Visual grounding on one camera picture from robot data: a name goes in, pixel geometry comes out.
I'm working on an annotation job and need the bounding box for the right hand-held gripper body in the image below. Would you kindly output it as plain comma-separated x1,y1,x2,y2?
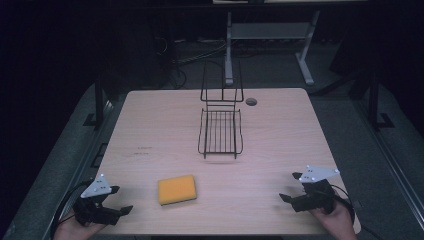
293,164,341,215

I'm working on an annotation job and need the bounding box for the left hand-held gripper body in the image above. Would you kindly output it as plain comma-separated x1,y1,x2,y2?
73,173,120,227

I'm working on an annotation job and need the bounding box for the yellow sponge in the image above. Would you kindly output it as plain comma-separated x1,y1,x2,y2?
157,174,198,207

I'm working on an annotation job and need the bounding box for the black wire rack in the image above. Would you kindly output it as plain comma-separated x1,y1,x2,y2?
197,59,245,160

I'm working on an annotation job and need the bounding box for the person's right hand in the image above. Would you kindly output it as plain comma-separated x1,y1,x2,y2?
309,199,358,240

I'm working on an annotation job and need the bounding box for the person's left hand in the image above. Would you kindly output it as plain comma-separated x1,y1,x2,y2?
52,217,108,240

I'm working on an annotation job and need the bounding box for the grey metal stand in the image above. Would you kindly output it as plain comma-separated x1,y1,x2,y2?
223,9,322,87

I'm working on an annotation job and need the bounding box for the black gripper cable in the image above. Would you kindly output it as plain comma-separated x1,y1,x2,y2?
331,184,383,240
49,179,95,240

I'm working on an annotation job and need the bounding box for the black upright post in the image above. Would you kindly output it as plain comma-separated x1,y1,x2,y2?
83,74,111,129
366,71,396,131

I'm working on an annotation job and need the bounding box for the bundle of floor cables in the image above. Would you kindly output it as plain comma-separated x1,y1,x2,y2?
154,35,228,90

